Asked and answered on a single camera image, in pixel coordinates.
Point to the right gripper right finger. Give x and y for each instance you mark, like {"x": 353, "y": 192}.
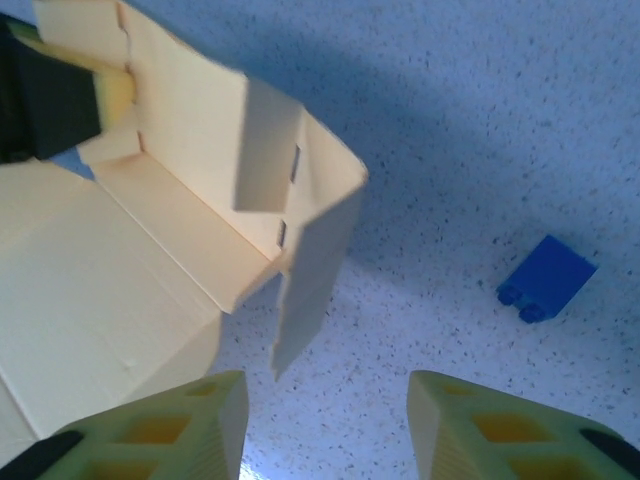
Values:
{"x": 500, "y": 440}

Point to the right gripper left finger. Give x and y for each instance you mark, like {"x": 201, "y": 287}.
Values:
{"x": 165, "y": 435}

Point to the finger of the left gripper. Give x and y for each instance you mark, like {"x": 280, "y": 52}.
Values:
{"x": 55, "y": 105}

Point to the yellow paper box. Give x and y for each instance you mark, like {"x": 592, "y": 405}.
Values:
{"x": 100, "y": 280}

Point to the blue toy brick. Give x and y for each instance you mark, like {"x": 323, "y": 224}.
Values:
{"x": 550, "y": 275}

